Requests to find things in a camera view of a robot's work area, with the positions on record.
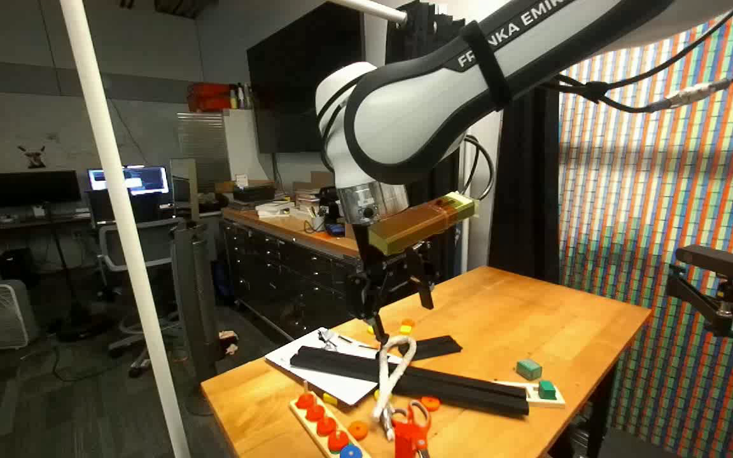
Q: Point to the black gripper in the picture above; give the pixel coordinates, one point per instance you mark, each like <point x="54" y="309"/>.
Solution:
<point x="386" y="276"/>

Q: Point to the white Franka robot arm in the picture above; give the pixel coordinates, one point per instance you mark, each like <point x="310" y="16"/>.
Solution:
<point x="418" y="109"/>

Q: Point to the white paper sheet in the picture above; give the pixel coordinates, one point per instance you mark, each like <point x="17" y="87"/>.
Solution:
<point x="344" y="388"/>

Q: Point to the long black track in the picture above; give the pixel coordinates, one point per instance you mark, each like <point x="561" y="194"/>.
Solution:
<point x="469" y="393"/>

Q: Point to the small yellow piece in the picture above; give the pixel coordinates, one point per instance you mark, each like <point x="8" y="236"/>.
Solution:
<point x="328" y="398"/>

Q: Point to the black workbench with wooden top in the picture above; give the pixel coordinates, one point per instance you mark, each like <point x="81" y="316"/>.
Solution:
<point x="281" y="271"/>

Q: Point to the red block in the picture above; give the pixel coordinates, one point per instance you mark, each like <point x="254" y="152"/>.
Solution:
<point x="408" y="441"/>

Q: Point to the green cube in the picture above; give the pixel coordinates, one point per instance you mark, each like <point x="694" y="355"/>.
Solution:
<point x="526" y="366"/>
<point x="544" y="389"/>

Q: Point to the grey cylinder stand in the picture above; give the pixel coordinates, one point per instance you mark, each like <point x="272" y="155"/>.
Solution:
<point x="190" y="288"/>

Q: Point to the large black screen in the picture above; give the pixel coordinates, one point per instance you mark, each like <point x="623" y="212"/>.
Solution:
<point x="299" y="84"/>

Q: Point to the white cabinet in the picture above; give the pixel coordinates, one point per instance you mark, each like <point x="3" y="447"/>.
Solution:
<point x="213" y="143"/>

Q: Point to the multicolour patterned backdrop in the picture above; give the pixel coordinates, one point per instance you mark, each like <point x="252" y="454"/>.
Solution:
<point x="637" y="212"/>

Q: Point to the red box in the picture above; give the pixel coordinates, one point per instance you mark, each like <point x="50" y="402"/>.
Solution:
<point x="210" y="95"/>

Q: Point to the lit computer monitor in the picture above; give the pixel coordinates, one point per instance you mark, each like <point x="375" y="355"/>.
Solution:
<point x="128" y="182"/>

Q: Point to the white horizontal rod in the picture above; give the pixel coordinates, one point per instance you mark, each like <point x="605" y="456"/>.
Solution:
<point x="369" y="9"/>

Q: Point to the white pole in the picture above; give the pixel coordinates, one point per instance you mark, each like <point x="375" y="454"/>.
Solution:
<point x="119" y="194"/>

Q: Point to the black computer monitor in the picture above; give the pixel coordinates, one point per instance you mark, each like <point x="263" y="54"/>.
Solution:
<point x="26" y="189"/>

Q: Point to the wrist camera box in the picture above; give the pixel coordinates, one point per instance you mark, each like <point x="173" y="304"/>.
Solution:
<point x="418" y="222"/>

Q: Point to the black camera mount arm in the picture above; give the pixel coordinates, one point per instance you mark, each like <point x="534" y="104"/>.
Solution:
<point x="722" y="283"/>

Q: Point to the black antler wall ornament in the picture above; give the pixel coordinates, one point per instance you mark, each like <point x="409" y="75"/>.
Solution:
<point x="34" y="155"/>

